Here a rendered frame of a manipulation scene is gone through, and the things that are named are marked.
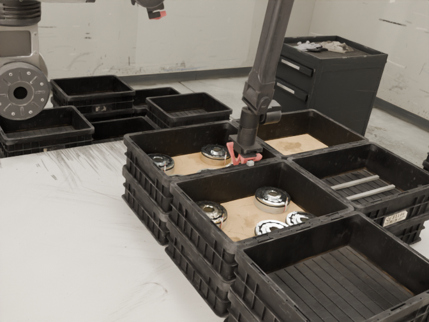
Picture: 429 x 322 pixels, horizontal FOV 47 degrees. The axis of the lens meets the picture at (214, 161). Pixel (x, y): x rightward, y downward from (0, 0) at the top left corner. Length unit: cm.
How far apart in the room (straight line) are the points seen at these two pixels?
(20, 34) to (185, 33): 366
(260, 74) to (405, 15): 375
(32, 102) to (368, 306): 92
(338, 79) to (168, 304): 207
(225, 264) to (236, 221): 23
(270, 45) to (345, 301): 65
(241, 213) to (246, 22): 396
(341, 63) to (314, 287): 199
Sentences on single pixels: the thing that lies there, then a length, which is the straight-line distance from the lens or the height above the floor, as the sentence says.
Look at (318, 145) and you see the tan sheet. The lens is 191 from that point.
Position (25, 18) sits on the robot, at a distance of 121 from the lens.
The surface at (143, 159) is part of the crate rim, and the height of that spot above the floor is 92.
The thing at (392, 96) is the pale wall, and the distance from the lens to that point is 512.
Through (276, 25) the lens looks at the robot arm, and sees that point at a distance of 130.
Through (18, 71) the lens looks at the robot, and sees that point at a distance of 124.
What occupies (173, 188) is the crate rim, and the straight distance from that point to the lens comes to 127.
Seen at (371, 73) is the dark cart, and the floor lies 78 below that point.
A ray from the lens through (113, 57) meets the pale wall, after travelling 456.
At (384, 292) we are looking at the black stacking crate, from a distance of 127.
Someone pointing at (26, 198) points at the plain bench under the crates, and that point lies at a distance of 165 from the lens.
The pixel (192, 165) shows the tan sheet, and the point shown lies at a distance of 160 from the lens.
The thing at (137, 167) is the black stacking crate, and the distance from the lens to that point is 147.
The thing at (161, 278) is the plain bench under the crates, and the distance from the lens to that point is 134.
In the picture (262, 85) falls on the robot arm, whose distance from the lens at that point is 137.
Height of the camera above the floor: 158
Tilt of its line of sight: 27 degrees down
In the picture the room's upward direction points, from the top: 8 degrees clockwise
